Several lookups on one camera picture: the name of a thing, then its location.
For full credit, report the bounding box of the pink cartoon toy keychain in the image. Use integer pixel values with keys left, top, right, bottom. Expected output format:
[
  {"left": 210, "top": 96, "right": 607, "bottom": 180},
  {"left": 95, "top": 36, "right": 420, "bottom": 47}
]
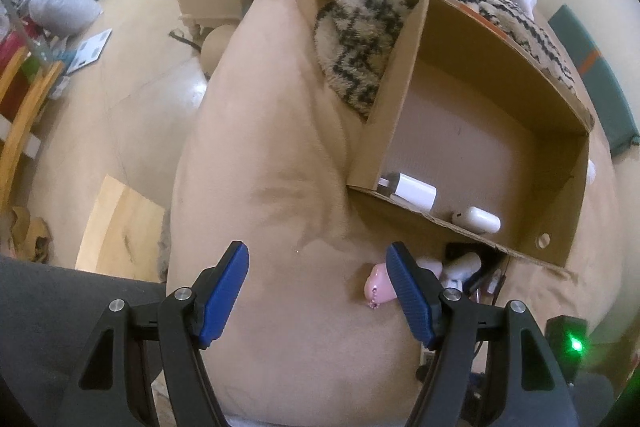
[{"left": 363, "top": 262, "right": 397, "bottom": 309}]

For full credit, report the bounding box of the small white tube bottle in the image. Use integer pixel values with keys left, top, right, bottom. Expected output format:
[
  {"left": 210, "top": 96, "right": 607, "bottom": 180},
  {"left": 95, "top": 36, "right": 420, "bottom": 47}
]
[{"left": 416, "top": 257, "right": 442, "bottom": 279}]

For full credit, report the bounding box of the white earbuds case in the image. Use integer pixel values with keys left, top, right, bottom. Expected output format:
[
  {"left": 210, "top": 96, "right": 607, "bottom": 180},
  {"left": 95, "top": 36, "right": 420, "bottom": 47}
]
[{"left": 451, "top": 206, "right": 501, "bottom": 235}]

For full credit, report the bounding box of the white USB charger block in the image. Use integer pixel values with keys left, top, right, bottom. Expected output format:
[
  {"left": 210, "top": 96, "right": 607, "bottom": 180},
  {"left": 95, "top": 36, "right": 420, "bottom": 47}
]
[{"left": 378, "top": 172, "right": 437, "bottom": 212}]

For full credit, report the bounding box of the light wooden board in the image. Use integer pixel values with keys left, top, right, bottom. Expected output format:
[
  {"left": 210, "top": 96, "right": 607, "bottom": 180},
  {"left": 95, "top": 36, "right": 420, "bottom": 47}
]
[{"left": 75, "top": 176, "right": 165, "bottom": 283}]

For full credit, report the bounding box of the brown cardboard box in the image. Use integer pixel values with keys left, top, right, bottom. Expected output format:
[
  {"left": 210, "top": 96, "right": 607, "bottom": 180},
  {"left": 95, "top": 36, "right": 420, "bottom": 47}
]
[{"left": 347, "top": 0, "right": 594, "bottom": 268}]

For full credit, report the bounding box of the teal cushion orange stripe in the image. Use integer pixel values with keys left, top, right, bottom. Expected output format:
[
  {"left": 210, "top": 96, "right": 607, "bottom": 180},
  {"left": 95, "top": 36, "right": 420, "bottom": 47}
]
[{"left": 549, "top": 4, "right": 639, "bottom": 157}]

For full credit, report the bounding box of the cream black patterned fuzzy blanket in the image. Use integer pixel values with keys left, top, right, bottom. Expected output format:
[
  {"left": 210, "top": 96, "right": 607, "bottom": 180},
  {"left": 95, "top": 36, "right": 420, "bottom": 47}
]
[{"left": 314, "top": 0, "right": 575, "bottom": 118}]

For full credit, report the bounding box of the white bathroom scale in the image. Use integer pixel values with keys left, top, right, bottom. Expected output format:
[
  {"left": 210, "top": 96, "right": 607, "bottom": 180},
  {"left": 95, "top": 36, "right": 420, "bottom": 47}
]
[{"left": 66, "top": 29, "right": 112, "bottom": 75}]

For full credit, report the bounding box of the grey white plastic bag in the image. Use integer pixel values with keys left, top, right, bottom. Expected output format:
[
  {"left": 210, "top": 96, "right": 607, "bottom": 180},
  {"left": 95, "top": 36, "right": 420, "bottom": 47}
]
[{"left": 28, "top": 0, "right": 103, "bottom": 38}]

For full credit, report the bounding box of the wooden chair frame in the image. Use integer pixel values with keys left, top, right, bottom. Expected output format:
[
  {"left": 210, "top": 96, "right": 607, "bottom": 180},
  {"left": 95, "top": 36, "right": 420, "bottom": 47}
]
[{"left": 1, "top": 61, "right": 64, "bottom": 210}]

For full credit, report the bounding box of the black cable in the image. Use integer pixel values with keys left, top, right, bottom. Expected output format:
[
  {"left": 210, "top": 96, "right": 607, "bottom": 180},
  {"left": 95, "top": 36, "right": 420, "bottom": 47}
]
[{"left": 168, "top": 29, "right": 203, "bottom": 54}]

